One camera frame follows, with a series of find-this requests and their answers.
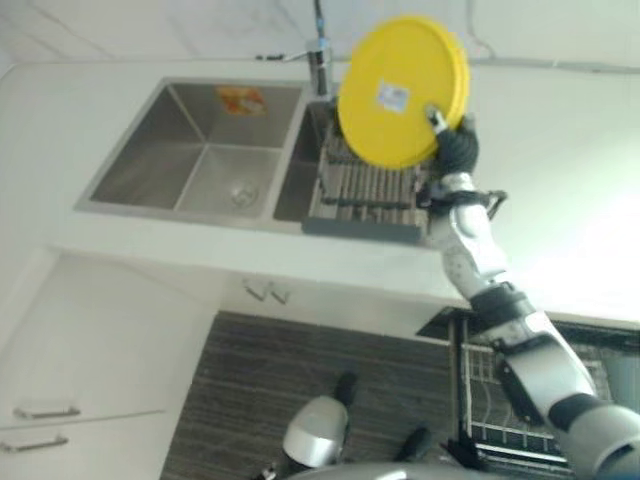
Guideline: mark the chrome kitchen faucet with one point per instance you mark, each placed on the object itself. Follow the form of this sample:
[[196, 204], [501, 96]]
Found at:
[[320, 65]]

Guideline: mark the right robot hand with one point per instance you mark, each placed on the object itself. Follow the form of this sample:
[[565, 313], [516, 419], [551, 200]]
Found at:
[[457, 150]]

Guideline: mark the white blue plate sticker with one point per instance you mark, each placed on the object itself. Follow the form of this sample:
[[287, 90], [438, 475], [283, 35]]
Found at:
[[392, 95]]

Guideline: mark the yellow round plate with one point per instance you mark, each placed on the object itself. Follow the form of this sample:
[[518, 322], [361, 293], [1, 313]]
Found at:
[[395, 95]]

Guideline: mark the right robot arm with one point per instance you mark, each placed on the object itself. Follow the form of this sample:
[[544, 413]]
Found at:
[[520, 330]]

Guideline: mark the grey dish drying rack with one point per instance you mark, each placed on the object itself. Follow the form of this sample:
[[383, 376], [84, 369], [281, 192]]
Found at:
[[365, 200]]

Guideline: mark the stainless steel double sink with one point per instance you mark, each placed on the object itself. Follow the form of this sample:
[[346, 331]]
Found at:
[[200, 155]]

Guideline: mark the orange sticker label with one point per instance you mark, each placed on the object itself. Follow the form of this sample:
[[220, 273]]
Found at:
[[241, 100]]

